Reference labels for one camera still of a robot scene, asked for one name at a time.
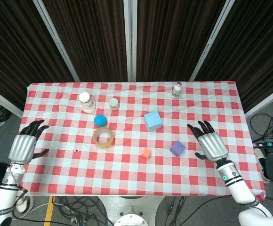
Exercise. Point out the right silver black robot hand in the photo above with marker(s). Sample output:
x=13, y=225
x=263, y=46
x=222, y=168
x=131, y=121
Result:
x=213, y=146

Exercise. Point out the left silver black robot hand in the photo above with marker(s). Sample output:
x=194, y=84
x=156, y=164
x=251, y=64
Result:
x=21, y=147

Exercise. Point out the purple cube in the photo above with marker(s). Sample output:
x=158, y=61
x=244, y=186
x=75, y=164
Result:
x=177, y=148

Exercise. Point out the small orange cube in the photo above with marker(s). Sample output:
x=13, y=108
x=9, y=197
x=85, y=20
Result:
x=146, y=153

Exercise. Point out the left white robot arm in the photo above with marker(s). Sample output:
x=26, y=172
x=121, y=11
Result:
x=5, y=195

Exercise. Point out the white grey robot base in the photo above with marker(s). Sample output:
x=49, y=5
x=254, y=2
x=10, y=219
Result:
x=131, y=212

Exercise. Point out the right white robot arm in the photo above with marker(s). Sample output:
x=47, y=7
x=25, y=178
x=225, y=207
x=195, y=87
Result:
x=237, y=190

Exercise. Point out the white paper cup stack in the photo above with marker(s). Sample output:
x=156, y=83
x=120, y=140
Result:
x=85, y=100

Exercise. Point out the black white sneaker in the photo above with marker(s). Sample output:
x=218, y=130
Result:
x=262, y=164

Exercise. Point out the black power strip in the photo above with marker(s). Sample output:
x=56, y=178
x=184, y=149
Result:
x=270, y=144

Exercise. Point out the large light blue cube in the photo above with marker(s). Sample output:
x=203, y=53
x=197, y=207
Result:
x=153, y=120

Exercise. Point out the white drink bottle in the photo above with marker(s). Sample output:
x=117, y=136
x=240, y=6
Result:
x=176, y=91

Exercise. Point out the clear yellowish tape roll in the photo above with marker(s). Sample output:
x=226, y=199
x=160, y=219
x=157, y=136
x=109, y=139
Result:
x=95, y=141

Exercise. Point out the blue ball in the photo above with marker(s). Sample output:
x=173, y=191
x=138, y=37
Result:
x=100, y=120

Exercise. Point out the red white checkered tablecloth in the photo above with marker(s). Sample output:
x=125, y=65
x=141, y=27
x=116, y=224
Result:
x=127, y=174

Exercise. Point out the dark brown partition panel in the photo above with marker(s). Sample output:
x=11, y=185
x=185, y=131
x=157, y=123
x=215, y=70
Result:
x=254, y=47
x=16, y=47
x=174, y=40
x=91, y=40

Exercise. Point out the small white jar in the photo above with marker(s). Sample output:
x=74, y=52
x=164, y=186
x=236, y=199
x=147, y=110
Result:
x=114, y=103

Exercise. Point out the white partition base rail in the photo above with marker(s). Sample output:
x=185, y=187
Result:
x=266, y=100
x=2, y=100

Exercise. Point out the white partition post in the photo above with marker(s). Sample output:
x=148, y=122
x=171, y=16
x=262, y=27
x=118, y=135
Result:
x=56, y=40
x=211, y=40
x=130, y=40

